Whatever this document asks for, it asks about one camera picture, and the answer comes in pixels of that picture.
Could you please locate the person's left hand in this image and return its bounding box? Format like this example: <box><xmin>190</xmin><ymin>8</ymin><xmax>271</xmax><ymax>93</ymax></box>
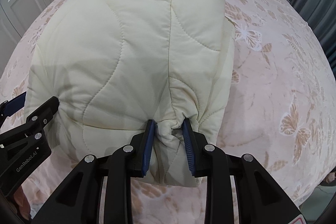
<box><xmin>13</xmin><ymin>186</ymin><xmax>31</xmax><ymax>220</ymax></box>

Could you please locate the pink butterfly bedspread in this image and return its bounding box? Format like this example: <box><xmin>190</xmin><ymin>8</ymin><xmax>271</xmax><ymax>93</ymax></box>
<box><xmin>1</xmin><ymin>0</ymin><xmax>335</xmax><ymax>223</ymax></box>

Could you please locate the cream quilted jacket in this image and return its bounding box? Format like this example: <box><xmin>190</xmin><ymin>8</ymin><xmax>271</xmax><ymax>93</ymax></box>
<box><xmin>25</xmin><ymin>0</ymin><xmax>235</xmax><ymax>187</ymax></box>

